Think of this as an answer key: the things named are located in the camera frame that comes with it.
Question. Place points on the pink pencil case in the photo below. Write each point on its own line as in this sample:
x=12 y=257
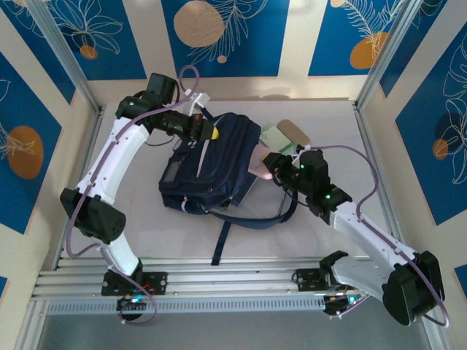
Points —
x=259 y=164

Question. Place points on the navy blue backpack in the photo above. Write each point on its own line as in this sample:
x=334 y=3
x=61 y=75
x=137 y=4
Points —
x=219 y=156

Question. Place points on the light green notebook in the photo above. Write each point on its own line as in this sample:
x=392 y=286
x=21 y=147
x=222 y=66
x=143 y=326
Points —
x=273 y=136

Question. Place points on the tan glasses case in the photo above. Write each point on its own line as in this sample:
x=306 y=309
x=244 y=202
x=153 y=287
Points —
x=292 y=129

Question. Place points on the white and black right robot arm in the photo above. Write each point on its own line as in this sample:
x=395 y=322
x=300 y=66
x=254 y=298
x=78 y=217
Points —
x=368 y=233

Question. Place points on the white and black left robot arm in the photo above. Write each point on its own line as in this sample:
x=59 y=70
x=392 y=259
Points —
x=116 y=160

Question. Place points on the aluminium frame side rail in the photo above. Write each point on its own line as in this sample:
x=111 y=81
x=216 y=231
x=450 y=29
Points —
x=366 y=135
x=87 y=153

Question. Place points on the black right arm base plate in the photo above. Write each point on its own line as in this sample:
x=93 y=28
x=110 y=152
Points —
x=306 y=279

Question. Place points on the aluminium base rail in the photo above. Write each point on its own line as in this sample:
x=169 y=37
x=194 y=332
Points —
x=233 y=280

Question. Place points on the aluminium frame post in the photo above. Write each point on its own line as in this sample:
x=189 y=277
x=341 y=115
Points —
x=386 y=51
x=63 y=51

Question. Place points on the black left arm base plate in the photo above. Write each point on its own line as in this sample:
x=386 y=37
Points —
x=157 y=282

